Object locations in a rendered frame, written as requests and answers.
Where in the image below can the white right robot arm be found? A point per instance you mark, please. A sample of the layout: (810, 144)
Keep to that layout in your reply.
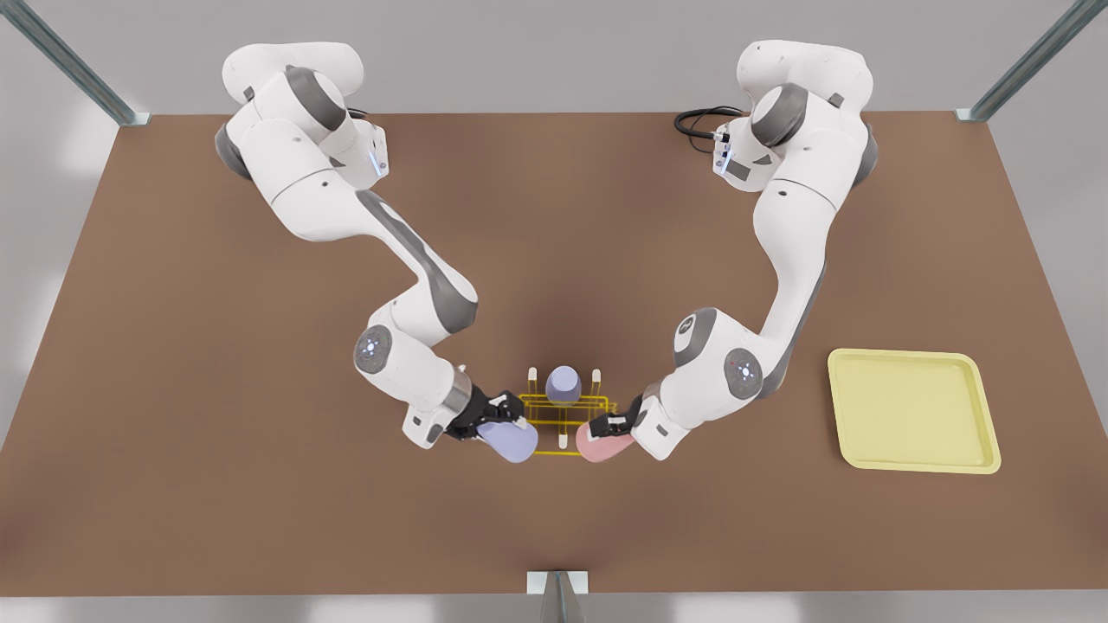
(338, 208)

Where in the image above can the silver frame post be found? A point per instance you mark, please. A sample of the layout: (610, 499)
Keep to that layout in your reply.
(558, 597)
(1030, 61)
(74, 62)

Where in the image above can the pink cup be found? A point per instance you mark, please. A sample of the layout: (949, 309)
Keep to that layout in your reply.
(604, 446)

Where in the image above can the pale yellow tray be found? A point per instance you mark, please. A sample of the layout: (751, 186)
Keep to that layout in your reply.
(913, 410)

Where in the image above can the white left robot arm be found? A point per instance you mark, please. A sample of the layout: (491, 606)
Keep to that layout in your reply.
(796, 208)

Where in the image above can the lavender cup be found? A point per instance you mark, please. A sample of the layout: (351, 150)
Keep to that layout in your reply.
(509, 440)
(563, 385)

